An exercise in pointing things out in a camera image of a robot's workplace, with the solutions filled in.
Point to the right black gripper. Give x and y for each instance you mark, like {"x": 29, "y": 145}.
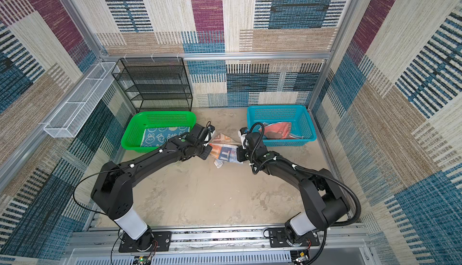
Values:
{"x": 241, "y": 158}

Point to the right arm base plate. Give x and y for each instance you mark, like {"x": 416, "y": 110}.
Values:
{"x": 281, "y": 237}

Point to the teal plastic basket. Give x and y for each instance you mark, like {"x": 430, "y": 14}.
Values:
{"x": 302, "y": 132}

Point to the red pink towel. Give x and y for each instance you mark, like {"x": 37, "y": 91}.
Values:
{"x": 280, "y": 130}

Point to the green plastic basket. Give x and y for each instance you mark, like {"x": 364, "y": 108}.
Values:
{"x": 133, "y": 135}

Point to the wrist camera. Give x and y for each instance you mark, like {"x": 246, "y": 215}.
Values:
{"x": 207, "y": 134}
{"x": 242, "y": 133}

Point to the aluminium front rail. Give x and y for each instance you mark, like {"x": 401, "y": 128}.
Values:
{"x": 182, "y": 240}

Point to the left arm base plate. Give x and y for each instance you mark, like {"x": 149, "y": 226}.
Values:
{"x": 156, "y": 241}

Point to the pink orange print towel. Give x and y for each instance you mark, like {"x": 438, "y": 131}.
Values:
{"x": 224, "y": 150}

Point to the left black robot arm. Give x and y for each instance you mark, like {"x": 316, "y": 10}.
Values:
{"x": 113, "y": 189}

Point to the black wire shelf rack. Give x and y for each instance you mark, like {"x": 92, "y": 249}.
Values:
{"x": 154, "y": 84}

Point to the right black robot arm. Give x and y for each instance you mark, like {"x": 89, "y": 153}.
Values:
{"x": 323, "y": 198}

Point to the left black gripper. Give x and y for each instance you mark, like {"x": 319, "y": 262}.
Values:
{"x": 208, "y": 149}

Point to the blue rabbit print towel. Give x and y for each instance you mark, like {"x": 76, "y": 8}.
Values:
{"x": 155, "y": 137}

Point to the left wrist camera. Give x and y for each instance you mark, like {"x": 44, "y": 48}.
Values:
{"x": 207, "y": 134}

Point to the white wire mesh tray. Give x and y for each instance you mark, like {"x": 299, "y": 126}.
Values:
{"x": 76, "y": 110}

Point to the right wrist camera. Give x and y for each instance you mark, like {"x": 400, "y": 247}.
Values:
{"x": 242, "y": 133}

